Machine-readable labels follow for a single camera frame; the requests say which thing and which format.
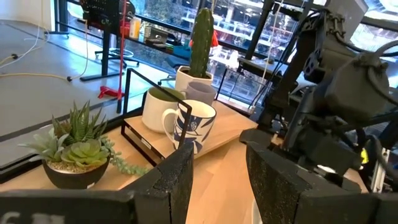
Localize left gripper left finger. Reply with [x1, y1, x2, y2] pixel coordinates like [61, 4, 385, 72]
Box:
[0, 142, 195, 224]

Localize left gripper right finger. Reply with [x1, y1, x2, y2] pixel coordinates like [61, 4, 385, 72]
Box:
[245, 142, 398, 224]

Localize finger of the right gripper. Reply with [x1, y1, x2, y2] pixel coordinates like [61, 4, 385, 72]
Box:
[239, 128, 281, 147]

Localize blue floral white mug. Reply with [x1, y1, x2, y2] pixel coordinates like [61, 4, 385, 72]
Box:
[161, 99, 218, 156]

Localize lavender ceramic mug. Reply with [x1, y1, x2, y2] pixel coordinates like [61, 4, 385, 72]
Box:
[180, 81, 218, 106]

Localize white mug green interior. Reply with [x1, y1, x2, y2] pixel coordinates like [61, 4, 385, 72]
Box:
[142, 86, 187, 134]

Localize succulents in black bowl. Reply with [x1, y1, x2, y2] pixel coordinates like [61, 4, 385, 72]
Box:
[17, 100, 150, 190]

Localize cactus in white pot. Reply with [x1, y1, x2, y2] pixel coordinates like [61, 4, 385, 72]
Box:
[174, 7, 215, 94]

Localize red floor stand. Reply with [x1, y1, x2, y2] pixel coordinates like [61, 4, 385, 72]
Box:
[98, 0, 129, 114]

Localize yellow white bottle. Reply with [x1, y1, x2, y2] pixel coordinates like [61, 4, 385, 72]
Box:
[129, 16, 142, 40]

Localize wooden shelf black frame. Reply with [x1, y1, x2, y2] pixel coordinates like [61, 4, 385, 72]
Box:
[120, 67, 259, 167]

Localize black desk frame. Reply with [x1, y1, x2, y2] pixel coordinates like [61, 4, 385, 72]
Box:
[54, 0, 141, 82]

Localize yellowish floor cable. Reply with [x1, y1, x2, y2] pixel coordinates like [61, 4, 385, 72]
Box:
[0, 18, 90, 82]

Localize white floor cable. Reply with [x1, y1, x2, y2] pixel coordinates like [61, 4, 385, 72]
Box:
[0, 21, 50, 68]

